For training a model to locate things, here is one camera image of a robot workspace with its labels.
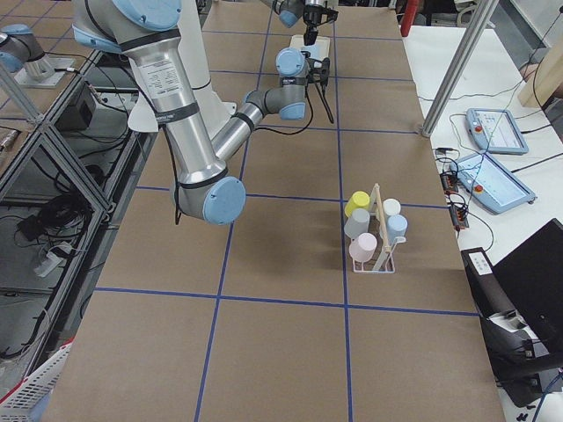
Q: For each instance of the yellow plastic cup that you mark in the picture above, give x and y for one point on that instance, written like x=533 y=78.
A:
x=358 y=200

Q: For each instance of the cream plastic cup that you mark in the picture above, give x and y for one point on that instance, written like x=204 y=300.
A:
x=391 y=207

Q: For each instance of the white translucent plastic cup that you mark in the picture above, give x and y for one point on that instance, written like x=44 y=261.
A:
x=357 y=223

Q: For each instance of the pink plastic cup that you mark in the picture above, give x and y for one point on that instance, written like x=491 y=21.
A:
x=363 y=247

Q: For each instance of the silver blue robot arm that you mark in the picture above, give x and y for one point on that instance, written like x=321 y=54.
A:
x=288 y=11
x=163 y=42

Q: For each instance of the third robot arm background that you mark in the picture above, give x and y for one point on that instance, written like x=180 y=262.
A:
x=21 y=50

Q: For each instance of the cream plastic tray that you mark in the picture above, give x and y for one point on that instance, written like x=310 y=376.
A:
x=318 y=51

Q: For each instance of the far teach pendant tablet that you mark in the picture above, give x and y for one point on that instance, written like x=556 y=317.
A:
x=495 y=130

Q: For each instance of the teach pendant tablet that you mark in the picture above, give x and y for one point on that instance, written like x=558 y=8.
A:
x=495 y=130
x=491 y=184

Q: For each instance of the near teach pendant tablet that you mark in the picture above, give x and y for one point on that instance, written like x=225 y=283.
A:
x=491 y=184

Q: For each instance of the black laptop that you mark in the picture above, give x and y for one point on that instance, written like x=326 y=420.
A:
x=519 y=301

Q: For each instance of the white perforated basket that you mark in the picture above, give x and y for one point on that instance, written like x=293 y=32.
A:
x=29 y=399

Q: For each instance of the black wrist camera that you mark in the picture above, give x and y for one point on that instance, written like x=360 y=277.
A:
x=323 y=70

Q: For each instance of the aluminium frame post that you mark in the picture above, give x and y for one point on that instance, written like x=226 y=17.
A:
x=465 y=48

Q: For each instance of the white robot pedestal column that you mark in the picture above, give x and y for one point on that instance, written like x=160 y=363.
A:
x=214 y=111

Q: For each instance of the white wire cup rack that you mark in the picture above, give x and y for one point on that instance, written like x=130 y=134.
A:
x=382 y=260

